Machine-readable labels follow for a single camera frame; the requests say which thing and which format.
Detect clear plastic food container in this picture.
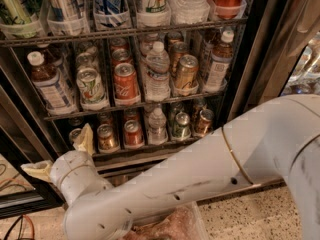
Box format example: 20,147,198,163
118,202,209,240

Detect brown can bottom shelf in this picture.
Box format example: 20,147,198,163
194,109,214,136

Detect white green soda can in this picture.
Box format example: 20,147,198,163
76,68,109,111

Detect brown tea bottle white cap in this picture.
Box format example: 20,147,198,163
27,51,77,115

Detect green bottle top left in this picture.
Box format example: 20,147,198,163
0,0,47,39

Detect silver blue bottle top shelf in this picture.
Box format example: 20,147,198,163
47,0,90,36

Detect right glass fridge door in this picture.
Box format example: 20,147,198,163
228,0,320,119

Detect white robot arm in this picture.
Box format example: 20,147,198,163
23,94,320,240

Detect gold soda can front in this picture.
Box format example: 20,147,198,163
173,54,199,96

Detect gold soda can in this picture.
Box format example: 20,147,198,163
173,54,199,96
170,41,189,76

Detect red cola can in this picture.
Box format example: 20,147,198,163
111,49,133,68
113,63,140,105

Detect red can bottom shelf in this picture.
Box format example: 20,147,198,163
124,120,144,149

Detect red cola can front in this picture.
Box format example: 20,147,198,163
113,63,140,105

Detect wire upper shelf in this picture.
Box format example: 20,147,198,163
0,16,248,48

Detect blue pepsi can bottom shelf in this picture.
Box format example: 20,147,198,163
69,128,82,144

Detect green can bottom shelf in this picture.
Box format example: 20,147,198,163
172,112,191,140

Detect small water bottle bottom shelf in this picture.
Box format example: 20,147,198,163
148,107,167,145

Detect clear water bottle middle shelf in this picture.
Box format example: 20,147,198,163
145,41,170,102

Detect orange and black floor cables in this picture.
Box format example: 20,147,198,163
2,213,36,240

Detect white green soda bottle top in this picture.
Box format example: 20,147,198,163
136,0,170,28

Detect blue white bottle top shelf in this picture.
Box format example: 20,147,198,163
93,0,131,31

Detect clear water bottle top shelf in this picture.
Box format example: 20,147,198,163
168,0,210,25

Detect gold can bottom shelf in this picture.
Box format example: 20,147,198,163
97,124,120,153

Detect clear water bottle shelf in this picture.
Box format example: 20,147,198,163
168,0,210,25
145,41,170,102

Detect brown tea bottle right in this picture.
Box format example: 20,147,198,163
203,29,234,92

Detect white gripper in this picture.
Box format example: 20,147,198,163
21,123,112,205

